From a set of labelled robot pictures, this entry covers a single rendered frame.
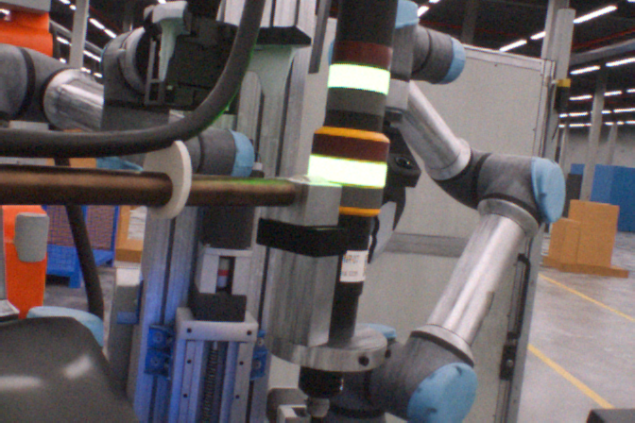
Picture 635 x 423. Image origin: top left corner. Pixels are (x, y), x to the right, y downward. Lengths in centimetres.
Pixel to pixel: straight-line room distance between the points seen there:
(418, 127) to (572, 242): 1163
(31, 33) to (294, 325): 409
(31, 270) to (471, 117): 274
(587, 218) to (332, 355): 1253
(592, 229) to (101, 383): 1259
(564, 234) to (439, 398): 1169
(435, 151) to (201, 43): 73
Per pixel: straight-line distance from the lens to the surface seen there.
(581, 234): 1285
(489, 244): 124
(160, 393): 135
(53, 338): 46
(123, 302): 155
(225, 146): 88
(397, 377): 115
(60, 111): 111
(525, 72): 266
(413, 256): 247
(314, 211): 35
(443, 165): 131
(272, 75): 60
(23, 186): 24
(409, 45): 97
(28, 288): 433
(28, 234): 423
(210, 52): 63
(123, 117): 79
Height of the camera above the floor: 157
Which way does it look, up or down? 3 degrees down
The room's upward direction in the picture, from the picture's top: 7 degrees clockwise
